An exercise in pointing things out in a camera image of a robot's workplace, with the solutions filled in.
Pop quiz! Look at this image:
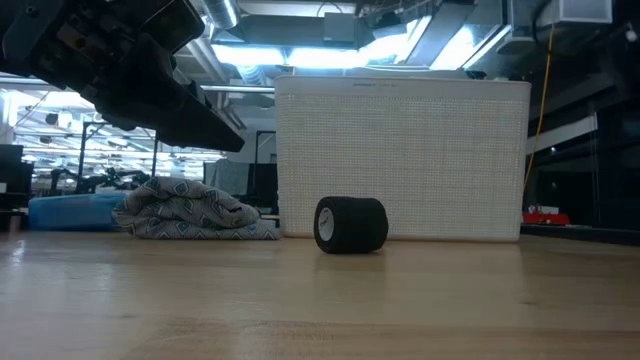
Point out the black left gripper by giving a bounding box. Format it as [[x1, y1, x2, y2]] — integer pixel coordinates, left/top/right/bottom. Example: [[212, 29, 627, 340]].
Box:
[[0, 0, 246, 154]]

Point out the grey patterned cloth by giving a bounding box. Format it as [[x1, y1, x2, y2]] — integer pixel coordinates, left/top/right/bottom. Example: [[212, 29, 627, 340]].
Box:
[[112, 176, 282, 240]]

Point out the black bandage roll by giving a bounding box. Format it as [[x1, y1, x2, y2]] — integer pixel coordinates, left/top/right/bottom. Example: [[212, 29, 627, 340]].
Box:
[[313, 196, 389, 255]]

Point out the blue plastic bin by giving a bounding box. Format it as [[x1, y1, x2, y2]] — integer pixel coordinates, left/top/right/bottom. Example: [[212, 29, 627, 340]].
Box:
[[28, 193, 129, 232]]

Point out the black equipment stack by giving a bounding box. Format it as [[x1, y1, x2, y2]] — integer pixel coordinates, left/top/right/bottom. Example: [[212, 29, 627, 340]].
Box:
[[0, 143, 34, 211]]

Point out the grey ceiling box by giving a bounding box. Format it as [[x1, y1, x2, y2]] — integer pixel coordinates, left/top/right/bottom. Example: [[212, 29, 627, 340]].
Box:
[[323, 12, 357, 44]]

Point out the white perforated plastic basket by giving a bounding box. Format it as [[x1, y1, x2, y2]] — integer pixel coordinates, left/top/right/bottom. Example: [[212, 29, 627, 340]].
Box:
[[274, 75, 532, 242]]

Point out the red flat object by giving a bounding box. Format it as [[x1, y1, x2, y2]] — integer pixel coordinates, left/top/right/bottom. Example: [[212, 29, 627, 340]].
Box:
[[522, 212, 570, 226]]

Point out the black metal frame stand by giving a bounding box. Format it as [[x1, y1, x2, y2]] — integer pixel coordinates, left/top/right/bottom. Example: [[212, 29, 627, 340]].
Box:
[[77, 120, 160, 195]]

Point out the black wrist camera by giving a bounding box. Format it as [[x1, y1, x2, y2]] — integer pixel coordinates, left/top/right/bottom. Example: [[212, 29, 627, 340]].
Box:
[[142, 0, 207, 54]]

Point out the yellow hanging cable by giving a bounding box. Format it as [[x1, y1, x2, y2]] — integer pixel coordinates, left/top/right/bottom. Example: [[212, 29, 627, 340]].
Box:
[[522, 24, 556, 191]]

